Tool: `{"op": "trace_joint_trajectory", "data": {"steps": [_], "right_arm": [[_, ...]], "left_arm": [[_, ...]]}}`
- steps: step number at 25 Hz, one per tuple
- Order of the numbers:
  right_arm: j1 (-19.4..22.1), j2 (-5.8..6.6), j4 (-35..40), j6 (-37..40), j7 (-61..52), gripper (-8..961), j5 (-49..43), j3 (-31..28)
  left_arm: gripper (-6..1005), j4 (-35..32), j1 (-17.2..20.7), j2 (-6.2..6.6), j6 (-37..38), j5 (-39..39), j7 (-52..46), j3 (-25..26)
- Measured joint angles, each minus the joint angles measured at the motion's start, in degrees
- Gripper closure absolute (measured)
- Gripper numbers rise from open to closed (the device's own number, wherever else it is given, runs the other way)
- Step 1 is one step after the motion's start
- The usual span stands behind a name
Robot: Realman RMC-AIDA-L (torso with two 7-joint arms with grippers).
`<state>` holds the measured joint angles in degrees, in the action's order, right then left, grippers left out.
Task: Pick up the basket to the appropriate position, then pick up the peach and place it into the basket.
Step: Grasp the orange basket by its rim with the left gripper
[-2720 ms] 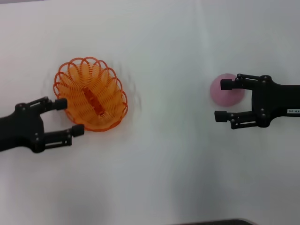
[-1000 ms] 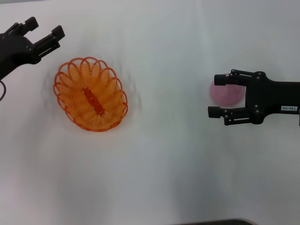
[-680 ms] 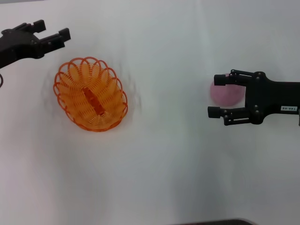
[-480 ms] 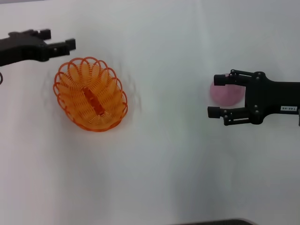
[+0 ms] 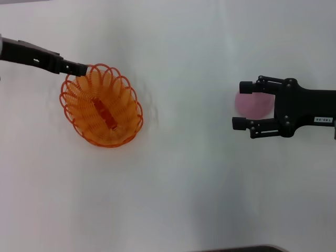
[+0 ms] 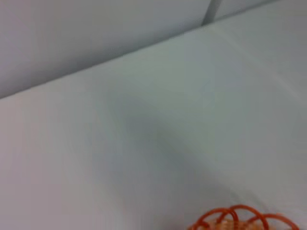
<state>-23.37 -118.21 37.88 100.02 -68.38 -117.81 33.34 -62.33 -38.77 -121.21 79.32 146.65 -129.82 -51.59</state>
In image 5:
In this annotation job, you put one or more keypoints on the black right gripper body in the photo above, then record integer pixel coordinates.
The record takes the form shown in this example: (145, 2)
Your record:
(302, 107)

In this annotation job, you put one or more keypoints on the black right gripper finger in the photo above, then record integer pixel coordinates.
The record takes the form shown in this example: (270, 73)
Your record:
(246, 87)
(239, 123)

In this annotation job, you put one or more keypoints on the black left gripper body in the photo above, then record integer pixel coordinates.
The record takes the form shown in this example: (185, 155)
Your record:
(31, 57)

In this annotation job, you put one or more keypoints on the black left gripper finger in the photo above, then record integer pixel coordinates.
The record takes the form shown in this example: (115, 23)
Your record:
(77, 69)

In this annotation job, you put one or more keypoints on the pink soft peach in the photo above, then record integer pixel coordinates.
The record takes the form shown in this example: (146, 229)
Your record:
(252, 107)

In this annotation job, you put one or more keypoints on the black rounded robot base edge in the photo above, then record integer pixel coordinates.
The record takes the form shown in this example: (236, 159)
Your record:
(244, 249)

